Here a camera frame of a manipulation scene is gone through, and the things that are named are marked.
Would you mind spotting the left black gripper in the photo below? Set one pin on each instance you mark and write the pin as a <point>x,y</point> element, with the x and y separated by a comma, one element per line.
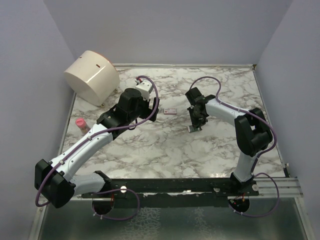
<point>148,111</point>

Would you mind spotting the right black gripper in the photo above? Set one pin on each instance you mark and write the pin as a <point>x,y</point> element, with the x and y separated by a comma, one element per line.
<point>196,123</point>

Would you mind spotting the red white staple box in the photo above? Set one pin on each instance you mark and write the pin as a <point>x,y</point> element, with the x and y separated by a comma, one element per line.
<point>170,111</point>

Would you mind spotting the staple box with staples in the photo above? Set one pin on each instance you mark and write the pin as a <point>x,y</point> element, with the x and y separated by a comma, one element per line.
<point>192,129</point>

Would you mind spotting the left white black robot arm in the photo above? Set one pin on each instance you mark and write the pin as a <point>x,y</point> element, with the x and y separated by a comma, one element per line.
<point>56,181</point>

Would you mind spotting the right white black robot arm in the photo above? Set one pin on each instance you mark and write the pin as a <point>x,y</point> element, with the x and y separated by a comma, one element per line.
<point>253,135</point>

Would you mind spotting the cream round bread box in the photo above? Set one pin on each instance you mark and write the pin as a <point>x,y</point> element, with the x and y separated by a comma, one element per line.
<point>92,77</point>

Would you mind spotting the pink capped bottle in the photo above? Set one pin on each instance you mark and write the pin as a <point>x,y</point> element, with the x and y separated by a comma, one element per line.
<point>82,125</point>

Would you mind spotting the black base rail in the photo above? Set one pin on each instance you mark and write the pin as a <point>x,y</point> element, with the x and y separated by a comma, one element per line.
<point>169,192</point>

